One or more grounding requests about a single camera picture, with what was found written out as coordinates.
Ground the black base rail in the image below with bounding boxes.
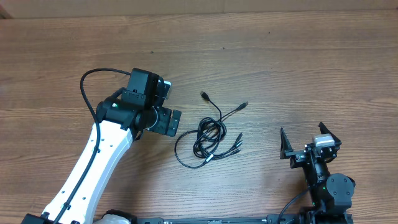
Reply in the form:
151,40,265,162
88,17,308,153
136,214,300,224

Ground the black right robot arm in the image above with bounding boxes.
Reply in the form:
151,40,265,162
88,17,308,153
276,123,356,223

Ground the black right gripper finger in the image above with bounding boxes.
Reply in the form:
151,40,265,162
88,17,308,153
318,122,341,143
280,128,293,159

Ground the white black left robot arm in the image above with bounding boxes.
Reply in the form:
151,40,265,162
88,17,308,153
22,68,181,224

